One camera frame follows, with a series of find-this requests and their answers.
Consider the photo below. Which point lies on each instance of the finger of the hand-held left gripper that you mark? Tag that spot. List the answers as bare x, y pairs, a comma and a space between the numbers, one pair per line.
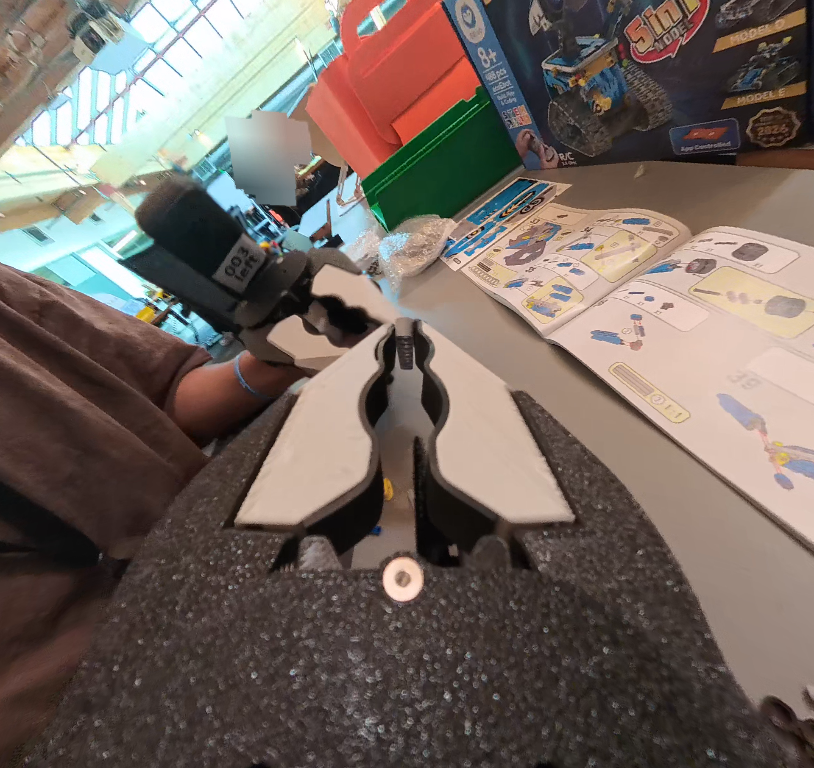
353, 291
305, 348

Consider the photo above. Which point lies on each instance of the tan wooden chair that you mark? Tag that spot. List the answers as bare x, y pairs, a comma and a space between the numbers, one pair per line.
334, 151

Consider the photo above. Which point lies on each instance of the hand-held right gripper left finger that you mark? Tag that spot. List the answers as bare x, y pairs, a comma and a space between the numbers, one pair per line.
305, 463

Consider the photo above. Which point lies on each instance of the small bubble wrap bag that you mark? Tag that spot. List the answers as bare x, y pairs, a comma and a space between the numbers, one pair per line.
407, 246

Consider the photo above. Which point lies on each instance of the toy set product box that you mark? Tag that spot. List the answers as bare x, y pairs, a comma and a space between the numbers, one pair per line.
636, 56

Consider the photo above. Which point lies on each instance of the blue wrist band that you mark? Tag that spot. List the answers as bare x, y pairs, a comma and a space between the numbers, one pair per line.
245, 377

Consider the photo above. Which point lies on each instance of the person's left hand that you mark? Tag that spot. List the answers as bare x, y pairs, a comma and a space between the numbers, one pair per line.
283, 379

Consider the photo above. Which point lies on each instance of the black pin piece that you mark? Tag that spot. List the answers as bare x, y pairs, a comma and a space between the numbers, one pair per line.
405, 345

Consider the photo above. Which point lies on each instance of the grey desk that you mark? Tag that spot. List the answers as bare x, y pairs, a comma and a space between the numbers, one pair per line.
572, 431

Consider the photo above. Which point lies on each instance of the blue white printed sheet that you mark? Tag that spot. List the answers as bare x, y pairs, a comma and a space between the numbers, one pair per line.
502, 221

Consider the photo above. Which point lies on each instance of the green plastic bin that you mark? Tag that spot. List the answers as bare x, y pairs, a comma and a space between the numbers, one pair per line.
445, 170

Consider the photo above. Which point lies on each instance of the pile of building block pieces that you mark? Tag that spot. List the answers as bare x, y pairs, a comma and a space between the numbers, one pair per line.
788, 717

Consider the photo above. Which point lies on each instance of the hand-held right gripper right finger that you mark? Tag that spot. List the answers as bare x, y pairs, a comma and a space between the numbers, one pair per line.
502, 463

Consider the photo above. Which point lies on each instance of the instruction booklet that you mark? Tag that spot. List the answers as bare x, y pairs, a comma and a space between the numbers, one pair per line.
668, 310

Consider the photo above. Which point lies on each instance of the white ceiling camera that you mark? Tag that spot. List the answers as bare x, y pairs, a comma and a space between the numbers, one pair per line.
95, 30

